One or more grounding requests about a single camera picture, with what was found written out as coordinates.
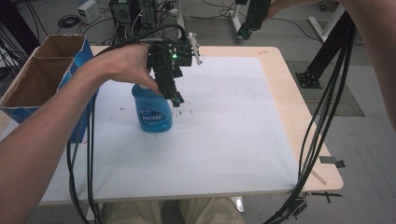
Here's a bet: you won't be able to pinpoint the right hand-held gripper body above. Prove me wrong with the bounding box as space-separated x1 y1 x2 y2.
244 0 273 33

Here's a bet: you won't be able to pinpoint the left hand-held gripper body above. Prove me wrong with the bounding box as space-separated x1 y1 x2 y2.
146 32 204 101

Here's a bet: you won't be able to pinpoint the blue detergent bottle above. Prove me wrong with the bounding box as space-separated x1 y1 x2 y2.
131 83 174 134

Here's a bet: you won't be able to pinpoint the person's right hand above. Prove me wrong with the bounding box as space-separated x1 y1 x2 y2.
264 0 325 21

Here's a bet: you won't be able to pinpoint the person's left hand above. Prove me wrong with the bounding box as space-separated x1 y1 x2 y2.
78 43 163 95

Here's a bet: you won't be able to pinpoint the white stand leg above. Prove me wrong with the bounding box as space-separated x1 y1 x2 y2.
229 0 245 35

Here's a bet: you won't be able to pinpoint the white table mat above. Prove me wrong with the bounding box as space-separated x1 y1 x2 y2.
40 55 301 203

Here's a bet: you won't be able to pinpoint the black computer tower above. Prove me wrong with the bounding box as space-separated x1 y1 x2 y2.
108 0 159 45

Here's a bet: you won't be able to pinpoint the white desk leg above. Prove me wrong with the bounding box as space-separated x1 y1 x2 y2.
307 3 347 43

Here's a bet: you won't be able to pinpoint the wooden table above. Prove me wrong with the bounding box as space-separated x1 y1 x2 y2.
37 45 344 207

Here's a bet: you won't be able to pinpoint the white power supply box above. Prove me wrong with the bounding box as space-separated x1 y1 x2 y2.
77 0 102 25

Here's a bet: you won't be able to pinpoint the person's legs in beige trousers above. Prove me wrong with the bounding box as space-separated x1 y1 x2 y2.
100 197 248 224

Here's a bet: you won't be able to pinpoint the open cardboard box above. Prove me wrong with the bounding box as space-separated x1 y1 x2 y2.
0 34 95 145

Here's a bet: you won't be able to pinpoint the black tape cross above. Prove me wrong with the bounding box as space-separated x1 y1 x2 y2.
310 190 343 204

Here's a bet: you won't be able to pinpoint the left gripper black cable bundle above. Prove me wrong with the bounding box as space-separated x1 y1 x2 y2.
65 23 188 224

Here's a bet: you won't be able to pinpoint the gripper black cable bundle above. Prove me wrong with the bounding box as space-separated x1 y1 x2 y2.
65 23 188 224
262 12 358 224

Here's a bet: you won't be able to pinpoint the coiled black cable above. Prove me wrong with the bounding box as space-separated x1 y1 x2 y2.
57 14 81 30

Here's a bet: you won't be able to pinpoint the right gripper black cable bundle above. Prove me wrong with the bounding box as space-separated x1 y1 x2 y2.
262 12 358 224

